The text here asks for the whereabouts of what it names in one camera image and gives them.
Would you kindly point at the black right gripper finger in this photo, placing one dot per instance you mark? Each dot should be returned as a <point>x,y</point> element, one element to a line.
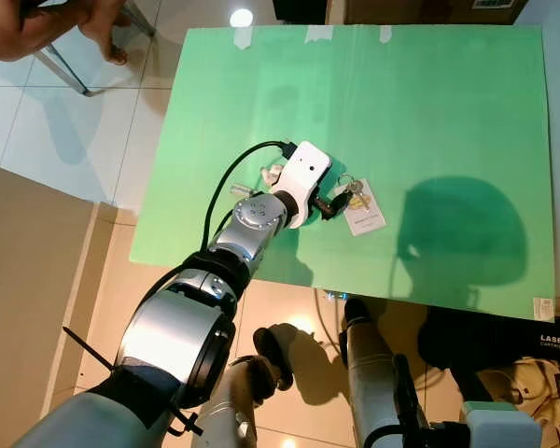
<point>406,392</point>

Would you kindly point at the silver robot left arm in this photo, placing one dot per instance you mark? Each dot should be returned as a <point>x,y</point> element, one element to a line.
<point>173,336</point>

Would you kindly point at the beige crumpled packaging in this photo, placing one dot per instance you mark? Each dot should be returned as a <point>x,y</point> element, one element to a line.
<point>523,387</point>

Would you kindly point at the green corrugated plastic board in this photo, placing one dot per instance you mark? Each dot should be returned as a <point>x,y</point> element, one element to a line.
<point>429,112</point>

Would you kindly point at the black laser toner box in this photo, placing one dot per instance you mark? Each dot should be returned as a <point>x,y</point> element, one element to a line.
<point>551,359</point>

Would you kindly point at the small white sticker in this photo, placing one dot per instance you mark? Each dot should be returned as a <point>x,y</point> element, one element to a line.
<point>543,308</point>

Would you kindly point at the clear tape piece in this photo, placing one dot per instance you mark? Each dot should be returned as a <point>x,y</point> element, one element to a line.
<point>317,34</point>
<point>384,34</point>

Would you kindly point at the grey robot left leg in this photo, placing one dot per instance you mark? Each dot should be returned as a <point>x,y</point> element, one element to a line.
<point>229,406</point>

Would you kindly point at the black furniture base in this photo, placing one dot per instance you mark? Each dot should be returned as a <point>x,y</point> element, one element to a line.
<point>299,9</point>

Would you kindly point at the person bare foot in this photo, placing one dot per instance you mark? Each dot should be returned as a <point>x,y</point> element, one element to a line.
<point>107,37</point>

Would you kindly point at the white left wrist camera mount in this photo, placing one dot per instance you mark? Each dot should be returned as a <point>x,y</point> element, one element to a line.
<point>308,173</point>

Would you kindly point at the metal chair frame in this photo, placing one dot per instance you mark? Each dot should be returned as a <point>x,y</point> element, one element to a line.
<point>63,75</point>

